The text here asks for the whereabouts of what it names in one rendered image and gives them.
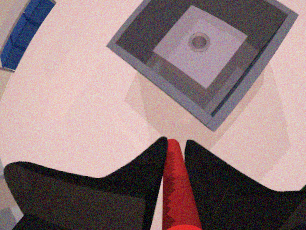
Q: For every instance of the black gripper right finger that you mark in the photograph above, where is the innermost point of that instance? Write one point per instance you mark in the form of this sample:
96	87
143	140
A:
229	200

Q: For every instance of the dark grey open box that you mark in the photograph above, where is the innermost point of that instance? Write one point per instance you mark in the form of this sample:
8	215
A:
265	22

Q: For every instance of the grey square plate with hole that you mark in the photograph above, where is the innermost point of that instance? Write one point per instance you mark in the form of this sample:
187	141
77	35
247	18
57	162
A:
199	48

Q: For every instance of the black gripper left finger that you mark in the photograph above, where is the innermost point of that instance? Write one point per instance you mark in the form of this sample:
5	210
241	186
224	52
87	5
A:
123	200

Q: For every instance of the red peg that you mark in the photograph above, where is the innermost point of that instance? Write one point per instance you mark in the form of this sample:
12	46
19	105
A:
179	210

